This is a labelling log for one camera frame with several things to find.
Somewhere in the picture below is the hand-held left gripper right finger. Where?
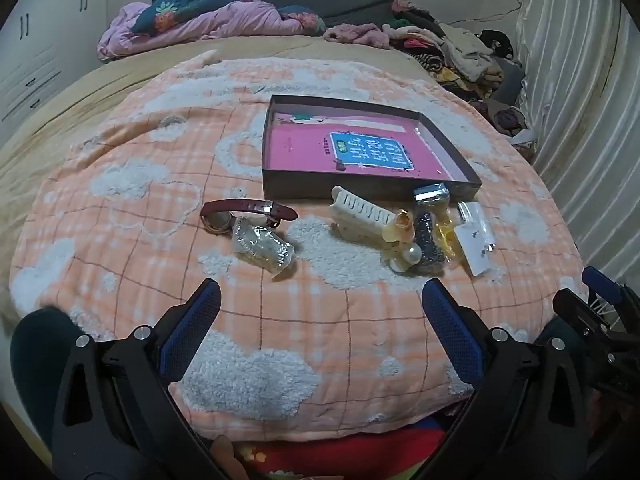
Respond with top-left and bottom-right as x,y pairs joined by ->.
415,278 -> 601,480

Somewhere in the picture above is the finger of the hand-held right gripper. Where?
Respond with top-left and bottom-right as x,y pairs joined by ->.
552,287 -> 617,347
581,266 -> 640,322

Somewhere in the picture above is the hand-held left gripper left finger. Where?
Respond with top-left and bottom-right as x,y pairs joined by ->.
50,278 -> 241,480

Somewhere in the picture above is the pearl hair clip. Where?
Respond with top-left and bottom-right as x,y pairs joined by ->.
382,212 -> 423,275

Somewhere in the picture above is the white earring card packet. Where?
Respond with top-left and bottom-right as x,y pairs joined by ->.
456,201 -> 501,277

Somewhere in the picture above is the clear plastic jewelry bag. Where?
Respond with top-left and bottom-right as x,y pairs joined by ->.
231,216 -> 296,280

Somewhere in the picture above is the silver foil packet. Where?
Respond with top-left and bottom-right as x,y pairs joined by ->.
412,184 -> 451,207

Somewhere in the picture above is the white hair claw clip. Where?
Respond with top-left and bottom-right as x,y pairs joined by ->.
330,185 -> 396,246

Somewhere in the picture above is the dark cardboard box tray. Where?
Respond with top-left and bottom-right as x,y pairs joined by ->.
262,94 -> 483,202

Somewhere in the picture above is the orange plaid fleece blanket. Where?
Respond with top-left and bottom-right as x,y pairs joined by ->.
10,57 -> 586,441

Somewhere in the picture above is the black bead packet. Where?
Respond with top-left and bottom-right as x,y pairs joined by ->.
412,210 -> 447,277

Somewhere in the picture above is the red printed cloth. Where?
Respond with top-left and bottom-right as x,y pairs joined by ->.
210,427 -> 451,480

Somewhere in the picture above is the cream pleated curtain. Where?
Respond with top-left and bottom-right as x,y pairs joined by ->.
515,0 -> 640,283

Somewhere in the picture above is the bag of clothes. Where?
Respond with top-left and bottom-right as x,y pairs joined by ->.
492,105 -> 538,150

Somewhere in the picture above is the pink printed sheet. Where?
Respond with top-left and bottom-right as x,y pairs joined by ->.
265,110 -> 453,182

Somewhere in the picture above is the pile of folded clothes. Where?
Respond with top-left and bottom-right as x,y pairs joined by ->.
382,0 -> 526,102

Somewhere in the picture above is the purple floral quilt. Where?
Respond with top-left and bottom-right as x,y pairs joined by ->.
97,0 -> 328,61

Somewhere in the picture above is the pink fluffy garment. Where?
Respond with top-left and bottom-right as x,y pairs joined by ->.
324,22 -> 396,50

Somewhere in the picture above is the white wardrobe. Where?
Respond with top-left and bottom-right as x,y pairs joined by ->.
0,0 -> 108,126

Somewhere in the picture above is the red strap wristwatch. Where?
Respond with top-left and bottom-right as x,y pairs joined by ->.
200,199 -> 299,236

